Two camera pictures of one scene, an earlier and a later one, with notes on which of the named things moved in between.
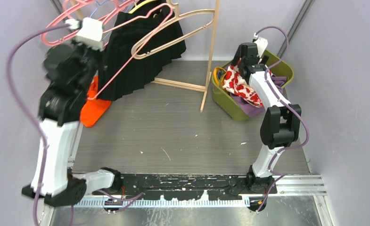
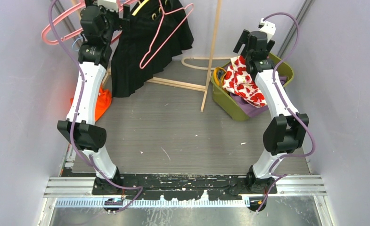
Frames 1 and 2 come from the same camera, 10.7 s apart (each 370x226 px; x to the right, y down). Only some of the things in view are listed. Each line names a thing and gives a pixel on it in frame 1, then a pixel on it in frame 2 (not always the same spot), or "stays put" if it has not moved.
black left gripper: x=100 y=54 to x=122 y=24
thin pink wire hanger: x=162 y=26 to x=181 y=9
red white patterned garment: x=238 y=85 stays put
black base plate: x=178 y=186 stays put
